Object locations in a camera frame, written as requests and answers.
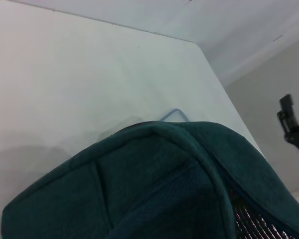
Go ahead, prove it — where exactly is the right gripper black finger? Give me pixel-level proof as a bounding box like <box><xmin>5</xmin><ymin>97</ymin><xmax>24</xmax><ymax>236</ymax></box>
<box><xmin>277</xmin><ymin>94</ymin><xmax>299</xmax><ymax>132</ymax></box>

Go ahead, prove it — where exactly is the clear food box blue rim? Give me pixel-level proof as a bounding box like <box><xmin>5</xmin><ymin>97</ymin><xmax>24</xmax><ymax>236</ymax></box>
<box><xmin>160</xmin><ymin>109</ymin><xmax>191</xmax><ymax>122</ymax></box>

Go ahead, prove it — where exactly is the dark teal fabric lunch bag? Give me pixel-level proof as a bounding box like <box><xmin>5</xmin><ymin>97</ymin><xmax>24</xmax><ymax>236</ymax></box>
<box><xmin>1</xmin><ymin>121</ymin><xmax>299</xmax><ymax>239</ymax></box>

